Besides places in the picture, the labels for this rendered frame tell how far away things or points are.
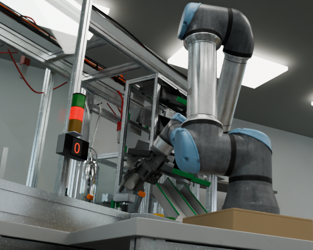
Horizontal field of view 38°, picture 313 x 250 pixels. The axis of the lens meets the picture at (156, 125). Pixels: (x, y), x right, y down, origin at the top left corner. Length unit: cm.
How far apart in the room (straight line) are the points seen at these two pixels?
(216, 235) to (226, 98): 75
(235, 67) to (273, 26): 318
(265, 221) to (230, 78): 51
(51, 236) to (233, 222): 42
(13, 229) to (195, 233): 41
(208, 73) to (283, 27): 338
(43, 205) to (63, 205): 8
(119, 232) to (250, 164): 51
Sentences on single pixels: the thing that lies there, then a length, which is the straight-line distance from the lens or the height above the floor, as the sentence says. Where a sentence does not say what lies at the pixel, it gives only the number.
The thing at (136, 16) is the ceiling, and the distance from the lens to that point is 451.
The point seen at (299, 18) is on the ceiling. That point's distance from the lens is 453.
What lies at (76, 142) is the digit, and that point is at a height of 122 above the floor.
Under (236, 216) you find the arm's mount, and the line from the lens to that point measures 111.
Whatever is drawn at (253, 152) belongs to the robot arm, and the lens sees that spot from 121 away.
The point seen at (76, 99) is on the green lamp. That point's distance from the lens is 172.
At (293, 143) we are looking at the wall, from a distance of 751.
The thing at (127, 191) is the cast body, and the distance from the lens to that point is 168.
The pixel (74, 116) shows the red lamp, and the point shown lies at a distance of 169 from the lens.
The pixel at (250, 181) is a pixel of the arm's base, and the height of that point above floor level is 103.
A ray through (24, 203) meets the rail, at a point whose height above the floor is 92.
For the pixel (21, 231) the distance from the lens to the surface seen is 103.
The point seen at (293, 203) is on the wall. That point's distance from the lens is 726.
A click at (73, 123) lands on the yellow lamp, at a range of 168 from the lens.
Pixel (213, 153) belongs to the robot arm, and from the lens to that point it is 118.
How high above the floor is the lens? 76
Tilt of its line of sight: 19 degrees up
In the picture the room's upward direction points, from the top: 4 degrees clockwise
